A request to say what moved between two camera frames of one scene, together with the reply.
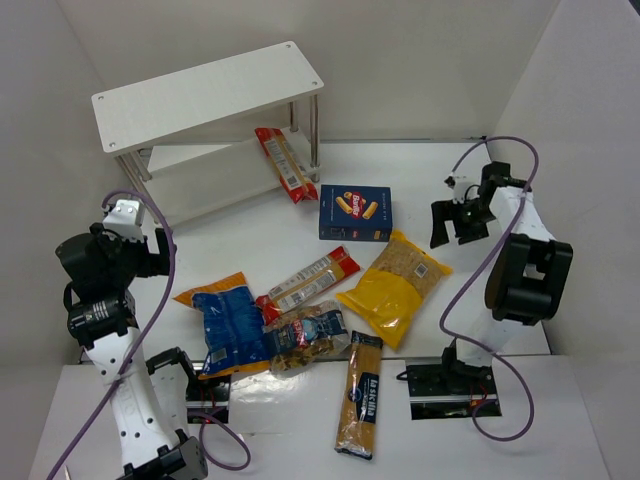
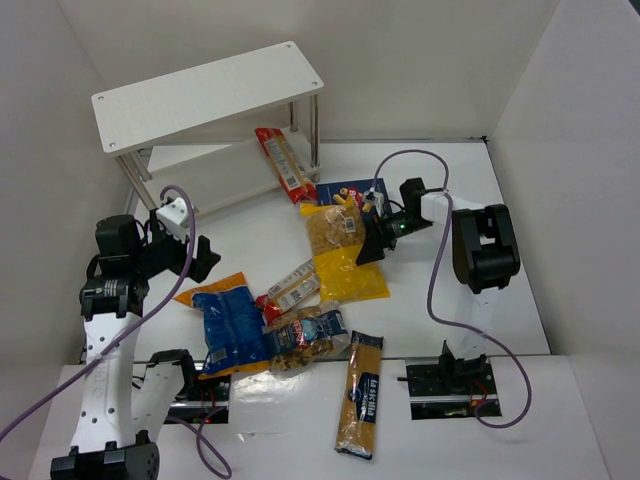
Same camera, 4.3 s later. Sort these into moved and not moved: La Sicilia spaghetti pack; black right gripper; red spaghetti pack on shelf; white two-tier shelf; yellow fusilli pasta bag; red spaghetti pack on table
Moved: yellow fusilli pasta bag; black right gripper
Not moved: red spaghetti pack on shelf; La Sicilia spaghetti pack; red spaghetti pack on table; white two-tier shelf
